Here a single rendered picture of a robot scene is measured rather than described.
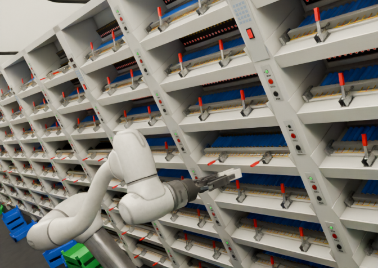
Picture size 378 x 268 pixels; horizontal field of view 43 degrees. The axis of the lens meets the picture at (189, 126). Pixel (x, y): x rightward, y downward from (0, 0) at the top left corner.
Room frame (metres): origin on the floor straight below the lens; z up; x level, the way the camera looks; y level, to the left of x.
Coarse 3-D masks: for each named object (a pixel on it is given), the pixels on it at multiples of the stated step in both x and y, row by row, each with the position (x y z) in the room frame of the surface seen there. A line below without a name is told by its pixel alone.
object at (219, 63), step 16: (208, 32) 1.92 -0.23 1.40; (224, 32) 1.85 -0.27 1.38; (192, 48) 2.05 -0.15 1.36; (208, 48) 1.92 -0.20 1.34; (224, 48) 1.76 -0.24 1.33; (240, 48) 1.64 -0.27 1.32; (176, 64) 2.01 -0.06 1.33; (192, 64) 1.90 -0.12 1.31; (208, 64) 1.78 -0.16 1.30; (224, 64) 1.64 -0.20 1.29; (240, 64) 1.56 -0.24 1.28; (160, 80) 2.03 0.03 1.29; (176, 80) 1.91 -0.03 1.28; (192, 80) 1.82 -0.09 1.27; (208, 80) 1.75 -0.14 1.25
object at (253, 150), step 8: (208, 152) 2.01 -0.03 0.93; (216, 152) 1.96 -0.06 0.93; (232, 152) 1.86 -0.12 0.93; (240, 152) 1.82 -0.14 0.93; (248, 152) 1.78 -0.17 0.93; (256, 152) 1.74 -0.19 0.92; (264, 152) 1.70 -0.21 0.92; (272, 152) 1.66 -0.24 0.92; (280, 152) 1.63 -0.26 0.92; (288, 152) 1.59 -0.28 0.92
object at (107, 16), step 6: (300, 0) 1.53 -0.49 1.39; (102, 12) 2.62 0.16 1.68; (108, 12) 2.57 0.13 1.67; (96, 18) 2.70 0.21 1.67; (102, 18) 2.64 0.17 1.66; (108, 18) 2.59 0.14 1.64; (114, 18) 2.54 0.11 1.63; (96, 24) 2.73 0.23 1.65; (102, 24) 2.67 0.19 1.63; (324, 60) 1.53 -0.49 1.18; (354, 120) 1.50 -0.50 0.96
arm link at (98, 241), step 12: (60, 204) 1.82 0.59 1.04; (72, 204) 1.81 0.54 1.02; (72, 216) 1.77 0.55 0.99; (96, 216) 1.82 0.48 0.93; (96, 228) 1.79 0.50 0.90; (84, 240) 1.78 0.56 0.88; (96, 240) 1.78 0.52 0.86; (108, 240) 1.79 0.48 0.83; (96, 252) 1.77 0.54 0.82; (108, 252) 1.76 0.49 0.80; (120, 252) 1.78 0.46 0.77; (108, 264) 1.75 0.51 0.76; (120, 264) 1.75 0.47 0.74; (132, 264) 1.78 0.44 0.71
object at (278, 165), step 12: (216, 132) 2.11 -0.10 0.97; (204, 144) 2.07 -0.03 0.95; (192, 156) 2.03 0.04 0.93; (204, 156) 2.04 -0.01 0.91; (276, 156) 1.65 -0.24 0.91; (288, 156) 1.50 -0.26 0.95; (204, 168) 2.00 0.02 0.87; (216, 168) 1.93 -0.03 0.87; (228, 168) 1.85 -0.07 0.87; (240, 168) 1.78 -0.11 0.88; (252, 168) 1.72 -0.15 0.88; (264, 168) 1.66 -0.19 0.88; (276, 168) 1.60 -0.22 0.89; (288, 168) 1.55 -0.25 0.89
